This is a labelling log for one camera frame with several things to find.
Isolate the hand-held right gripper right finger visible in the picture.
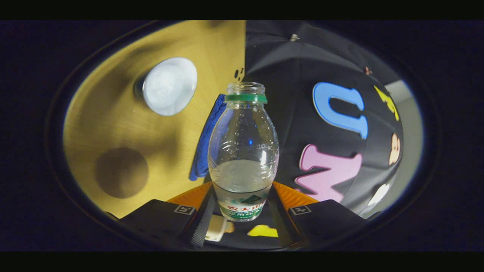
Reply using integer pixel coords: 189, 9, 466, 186
267, 181, 368, 249

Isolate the round brown coaster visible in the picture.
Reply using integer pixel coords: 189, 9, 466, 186
95, 147, 149, 199

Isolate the blue towel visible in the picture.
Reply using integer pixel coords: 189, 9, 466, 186
189, 94, 227, 181

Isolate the clear plastic water bottle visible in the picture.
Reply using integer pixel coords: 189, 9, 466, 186
207, 82, 280, 223

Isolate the white toaster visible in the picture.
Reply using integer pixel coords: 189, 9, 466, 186
205, 215, 235, 242

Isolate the black backdrop cloth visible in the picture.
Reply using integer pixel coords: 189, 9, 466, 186
242, 21, 405, 250

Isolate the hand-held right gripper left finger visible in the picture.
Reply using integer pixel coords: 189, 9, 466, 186
105, 181, 217, 250

